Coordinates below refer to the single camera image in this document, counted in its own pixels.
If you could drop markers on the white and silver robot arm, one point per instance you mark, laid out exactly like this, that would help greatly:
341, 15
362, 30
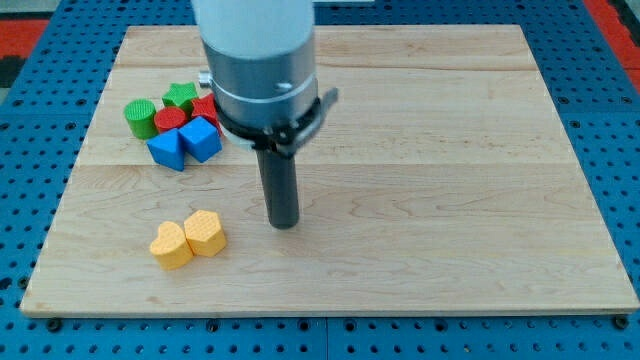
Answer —
261, 57

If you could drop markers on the yellow hexagon block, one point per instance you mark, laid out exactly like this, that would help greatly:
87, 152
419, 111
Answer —
204, 233

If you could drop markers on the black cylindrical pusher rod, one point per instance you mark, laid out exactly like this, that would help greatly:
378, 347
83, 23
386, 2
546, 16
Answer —
279, 183

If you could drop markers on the light wooden board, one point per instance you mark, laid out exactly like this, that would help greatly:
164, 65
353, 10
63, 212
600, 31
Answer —
443, 183

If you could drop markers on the blue cube block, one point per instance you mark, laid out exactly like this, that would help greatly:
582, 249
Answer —
201, 139

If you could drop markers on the red star block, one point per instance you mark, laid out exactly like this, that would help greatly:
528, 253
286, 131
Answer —
204, 107

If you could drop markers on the blue triangle block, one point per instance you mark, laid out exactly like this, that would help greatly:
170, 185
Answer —
167, 150

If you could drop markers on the green star block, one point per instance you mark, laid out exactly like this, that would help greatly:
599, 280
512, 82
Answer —
180, 95

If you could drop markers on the yellow heart block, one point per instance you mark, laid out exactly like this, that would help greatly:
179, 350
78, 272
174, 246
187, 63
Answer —
170, 247

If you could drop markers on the red cylinder block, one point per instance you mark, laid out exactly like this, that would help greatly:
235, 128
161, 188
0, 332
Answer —
169, 118

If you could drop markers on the green cylinder block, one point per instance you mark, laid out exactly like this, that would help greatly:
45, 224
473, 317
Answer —
139, 115

